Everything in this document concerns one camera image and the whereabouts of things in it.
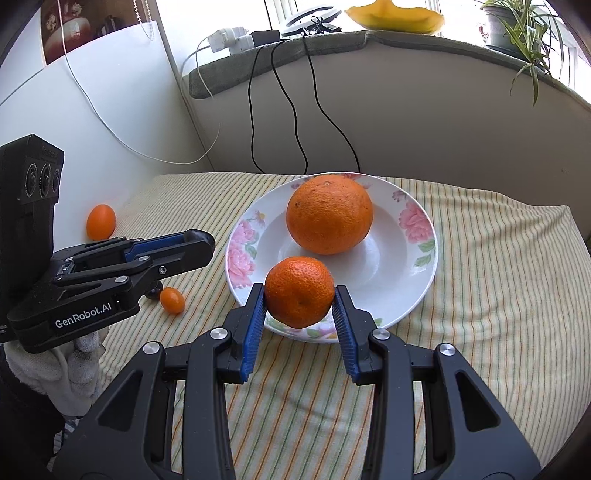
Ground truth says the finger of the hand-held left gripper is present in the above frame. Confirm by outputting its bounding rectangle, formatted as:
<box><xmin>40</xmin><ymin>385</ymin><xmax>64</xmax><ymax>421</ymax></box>
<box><xmin>53</xmin><ymin>229</ymin><xmax>216</xmax><ymax>278</ymax></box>
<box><xmin>54</xmin><ymin>262</ymin><xmax>164</xmax><ymax>308</ymax></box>

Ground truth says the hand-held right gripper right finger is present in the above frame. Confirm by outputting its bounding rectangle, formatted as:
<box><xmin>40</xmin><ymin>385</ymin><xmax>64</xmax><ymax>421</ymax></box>
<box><xmin>333</xmin><ymin>285</ymin><xmax>542</xmax><ymax>480</ymax></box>

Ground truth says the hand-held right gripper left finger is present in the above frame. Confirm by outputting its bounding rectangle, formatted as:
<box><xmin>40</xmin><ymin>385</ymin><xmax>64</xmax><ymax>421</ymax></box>
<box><xmin>53</xmin><ymin>282</ymin><xmax>267</xmax><ymax>480</ymax></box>

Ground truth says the orange mandarin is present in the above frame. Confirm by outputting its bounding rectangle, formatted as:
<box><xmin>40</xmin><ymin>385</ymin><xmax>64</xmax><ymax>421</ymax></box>
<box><xmin>264</xmin><ymin>257</ymin><xmax>335</xmax><ymax>329</ymax></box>

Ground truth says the small orange kumquat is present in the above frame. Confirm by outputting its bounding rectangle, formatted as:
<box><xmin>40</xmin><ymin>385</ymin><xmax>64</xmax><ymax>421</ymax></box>
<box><xmin>160</xmin><ymin>287</ymin><xmax>186</xmax><ymax>315</ymax></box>

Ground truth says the floral white plate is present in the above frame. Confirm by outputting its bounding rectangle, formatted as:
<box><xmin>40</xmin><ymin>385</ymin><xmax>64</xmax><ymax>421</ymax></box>
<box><xmin>225</xmin><ymin>172</ymin><xmax>439</xmax><ymax>344</ymax></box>

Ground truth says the person's left hand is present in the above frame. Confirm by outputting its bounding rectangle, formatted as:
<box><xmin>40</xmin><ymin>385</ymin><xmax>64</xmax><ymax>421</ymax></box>
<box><xmin>9</xmin><ymin>327</ymin><xmax>105</xmax><ymax>418</ymax></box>

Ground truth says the oval orange kumquat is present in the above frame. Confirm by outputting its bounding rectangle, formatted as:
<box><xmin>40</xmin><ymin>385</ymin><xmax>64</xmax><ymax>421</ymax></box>
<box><xmin>86</xmin><ymin>204</ymin><xmax>116</xmax><ymax>241</ymax></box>

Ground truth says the large orange with pale patch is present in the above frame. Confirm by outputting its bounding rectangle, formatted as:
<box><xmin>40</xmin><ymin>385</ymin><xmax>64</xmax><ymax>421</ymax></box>
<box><xmin>286</xmin><ymin>174</ymin><xmax>374</xmax><ymax>256</ymax></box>

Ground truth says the striped tablecloth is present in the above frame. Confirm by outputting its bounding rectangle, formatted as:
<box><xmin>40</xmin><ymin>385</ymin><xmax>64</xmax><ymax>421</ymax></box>
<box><xmin>97</xmin><ymin>172</ymin><xmax>591</xmax><ymax>476</ymax></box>

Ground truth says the grey windowsill mat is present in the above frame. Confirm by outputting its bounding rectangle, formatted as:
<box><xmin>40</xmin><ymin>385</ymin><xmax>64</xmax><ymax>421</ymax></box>
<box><xmin>182</xmin><ymin>30</ymin><xmax>591</xmax><ymax>121</ymax></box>

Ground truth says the white red ceramic jar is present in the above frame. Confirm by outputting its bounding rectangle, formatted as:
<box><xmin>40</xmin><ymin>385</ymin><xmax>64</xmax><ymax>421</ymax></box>
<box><xmin>58</xmin><ymin>19</ymin><xmax>92</xmax><ymax>49</ymax></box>

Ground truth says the white power strip with chargers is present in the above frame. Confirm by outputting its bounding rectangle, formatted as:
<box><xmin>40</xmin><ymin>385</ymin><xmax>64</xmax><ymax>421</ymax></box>
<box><xmin>208</xmin><ymin>27</ymin><xmax>254</xmax><ymax>54</ymax></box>

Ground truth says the black shelf ornament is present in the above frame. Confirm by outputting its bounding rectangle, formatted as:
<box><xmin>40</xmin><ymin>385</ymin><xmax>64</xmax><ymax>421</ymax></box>
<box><xmin>97</xmin><ymin>15</ymin><xmax>122</xmax><ymax>38</ymax></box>

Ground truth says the black power adapter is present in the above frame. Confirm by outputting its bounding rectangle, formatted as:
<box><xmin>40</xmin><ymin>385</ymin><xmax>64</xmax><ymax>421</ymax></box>
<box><xmin>250</xmin><ymin>29</ymin><xmax>282</xmax><ymax>47</ymax></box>

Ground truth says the yellow bowl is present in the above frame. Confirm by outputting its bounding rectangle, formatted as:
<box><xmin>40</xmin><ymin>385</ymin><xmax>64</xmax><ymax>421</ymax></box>
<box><xmin>345</xmin><ymin>0</ymin><xmax>445</xmax><ymax>35</ymax></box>

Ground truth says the potted spider plant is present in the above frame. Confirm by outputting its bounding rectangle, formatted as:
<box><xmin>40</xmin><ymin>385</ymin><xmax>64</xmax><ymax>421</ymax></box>
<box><xmin>480</xmin><ymin>0</ymin><xmax>566</xmax><ymax>107</ymax></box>

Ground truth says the white cable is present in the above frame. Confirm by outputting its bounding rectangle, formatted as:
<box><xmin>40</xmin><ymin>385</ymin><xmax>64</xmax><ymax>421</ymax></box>
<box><xmin>62</xmin><ymin>34</ymin><xmax>222</xmax><ymax>165</ymax></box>

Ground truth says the looped black cable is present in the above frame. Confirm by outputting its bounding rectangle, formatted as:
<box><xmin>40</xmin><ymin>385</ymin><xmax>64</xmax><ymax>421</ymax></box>
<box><xmin>248</xmin><ymin>37</ymin><xmax>362</xmax><ymax>175</ymax></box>

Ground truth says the thin black cable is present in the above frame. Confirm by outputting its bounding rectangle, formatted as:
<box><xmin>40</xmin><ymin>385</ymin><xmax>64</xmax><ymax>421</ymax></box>
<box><xmin>270</xmin><ymin>41</ymin><xmax>309</xmax><ymax>176</ymax></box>

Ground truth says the white bead chain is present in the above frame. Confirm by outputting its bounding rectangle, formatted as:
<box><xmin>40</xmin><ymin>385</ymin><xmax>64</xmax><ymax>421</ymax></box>
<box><xmin>131</xmin><ymin>0</ymin><xmax>155</xmax><ymax>43</ymax></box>

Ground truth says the white ring light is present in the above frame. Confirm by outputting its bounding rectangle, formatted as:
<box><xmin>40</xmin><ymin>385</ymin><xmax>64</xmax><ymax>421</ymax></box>
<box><xmin>281</xmin><ymin>4</ymin><xmax>345</xmax><ymax>37</ymax></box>

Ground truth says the black cable bundle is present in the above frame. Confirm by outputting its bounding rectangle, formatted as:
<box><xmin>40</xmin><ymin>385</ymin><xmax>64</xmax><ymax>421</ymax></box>
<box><xmin>305</xmin><ymin>16</ymin><xmax>342</xmax><ymax>34</ymax></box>

